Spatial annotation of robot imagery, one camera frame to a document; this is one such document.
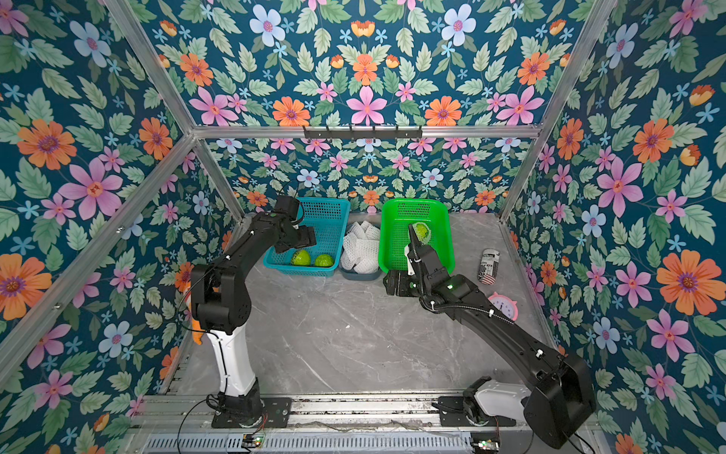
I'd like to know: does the dark-topped green custard apple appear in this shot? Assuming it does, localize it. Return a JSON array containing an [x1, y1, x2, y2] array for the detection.
[[291, 250, 312, 267]]

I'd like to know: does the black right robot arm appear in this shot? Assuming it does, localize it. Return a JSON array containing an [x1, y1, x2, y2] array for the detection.
[[406, 225, 597, 448]]

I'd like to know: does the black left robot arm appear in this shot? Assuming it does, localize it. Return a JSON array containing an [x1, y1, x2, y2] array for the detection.
[[188, 196, 316, 427]]

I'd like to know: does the green custard apple at edge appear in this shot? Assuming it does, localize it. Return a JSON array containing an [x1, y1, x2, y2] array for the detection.
[[314, 253, 335, 268]]

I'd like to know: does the pile of white foam nets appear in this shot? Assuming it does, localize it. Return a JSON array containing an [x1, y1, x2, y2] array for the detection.
[[340, 221, 381, 274]]

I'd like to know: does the grey bin of nets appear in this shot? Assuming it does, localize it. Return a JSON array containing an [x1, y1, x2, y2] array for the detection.
[[340, 268, 381, 282]]

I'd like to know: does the bright green plastic basket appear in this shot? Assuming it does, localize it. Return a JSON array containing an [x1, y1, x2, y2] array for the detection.
[[379, 199, 456, 274]]

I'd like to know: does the teal plastic basket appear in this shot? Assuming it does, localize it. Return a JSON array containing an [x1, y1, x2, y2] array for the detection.
[[263, 197, 351, 277]]

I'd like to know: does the striped drink can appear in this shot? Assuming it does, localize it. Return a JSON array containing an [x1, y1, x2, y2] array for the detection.
[[478, 248, 500, 285]]

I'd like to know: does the pink alarm clock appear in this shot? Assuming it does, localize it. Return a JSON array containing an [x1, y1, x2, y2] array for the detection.
[[489, 292, 519, 322]]

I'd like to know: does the orange clownfish toy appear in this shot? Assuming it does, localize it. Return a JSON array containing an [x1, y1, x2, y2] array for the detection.
[[183, 283, 204, 345]]

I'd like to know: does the black hook rail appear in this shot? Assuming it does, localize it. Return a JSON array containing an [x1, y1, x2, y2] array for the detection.
[[302, 126, 424, 141]]

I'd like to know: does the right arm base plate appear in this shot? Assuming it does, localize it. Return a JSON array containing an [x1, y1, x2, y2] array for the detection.
[[431, 395, 517, 429]]

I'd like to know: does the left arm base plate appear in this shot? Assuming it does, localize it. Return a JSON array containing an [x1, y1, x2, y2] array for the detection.
[[211, 395, 292, 429]]

